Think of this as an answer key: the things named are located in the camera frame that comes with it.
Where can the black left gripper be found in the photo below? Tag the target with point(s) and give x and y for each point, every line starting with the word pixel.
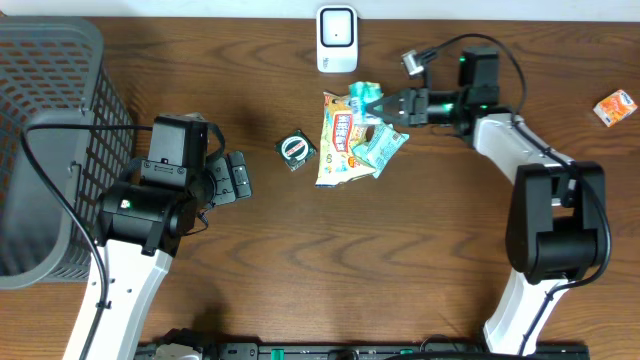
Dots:
pixel 228 171

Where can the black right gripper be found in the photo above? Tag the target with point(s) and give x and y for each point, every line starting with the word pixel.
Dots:
pixel 410 108

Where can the green snack packet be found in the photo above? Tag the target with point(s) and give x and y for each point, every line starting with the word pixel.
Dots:
pixel 382 146

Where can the teal white packet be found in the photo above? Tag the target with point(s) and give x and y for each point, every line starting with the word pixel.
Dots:
pixel 360 95

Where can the dark green Zam-Buk box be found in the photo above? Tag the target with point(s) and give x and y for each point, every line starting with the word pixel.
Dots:
pixel 295 150

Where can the large orange white snack bag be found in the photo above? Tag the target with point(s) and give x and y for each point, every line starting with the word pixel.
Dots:
pixel 338 164

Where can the orange red snack packet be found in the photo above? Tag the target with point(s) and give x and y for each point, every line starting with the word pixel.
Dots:
pixel 615 108

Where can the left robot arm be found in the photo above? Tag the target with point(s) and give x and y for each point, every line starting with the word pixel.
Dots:
pixel 139 227

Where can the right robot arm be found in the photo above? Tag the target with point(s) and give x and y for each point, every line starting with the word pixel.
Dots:
pixel 558 235

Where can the white barcode scanner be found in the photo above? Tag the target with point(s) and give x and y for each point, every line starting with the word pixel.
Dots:
pixel 337 45

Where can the black plastic mesh basket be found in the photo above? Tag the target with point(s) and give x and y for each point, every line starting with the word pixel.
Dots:
pixel 53 76

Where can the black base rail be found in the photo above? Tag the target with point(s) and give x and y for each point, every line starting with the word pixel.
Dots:
pixel 188 344

